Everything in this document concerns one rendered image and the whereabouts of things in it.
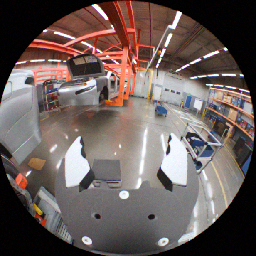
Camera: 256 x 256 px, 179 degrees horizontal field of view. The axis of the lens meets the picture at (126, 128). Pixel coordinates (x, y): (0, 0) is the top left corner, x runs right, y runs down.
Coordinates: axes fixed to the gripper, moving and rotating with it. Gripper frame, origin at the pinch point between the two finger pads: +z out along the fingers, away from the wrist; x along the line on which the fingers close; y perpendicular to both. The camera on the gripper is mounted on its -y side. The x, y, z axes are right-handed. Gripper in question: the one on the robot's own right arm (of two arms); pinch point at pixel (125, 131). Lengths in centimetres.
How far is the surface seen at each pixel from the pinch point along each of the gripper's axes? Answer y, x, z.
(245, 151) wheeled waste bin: 126, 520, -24
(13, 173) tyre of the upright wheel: 22, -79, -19
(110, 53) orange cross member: -150, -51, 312
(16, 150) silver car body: 19, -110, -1
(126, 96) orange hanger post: 54, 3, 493
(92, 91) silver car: -4, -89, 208
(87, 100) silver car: 19, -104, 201
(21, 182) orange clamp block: 28, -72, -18
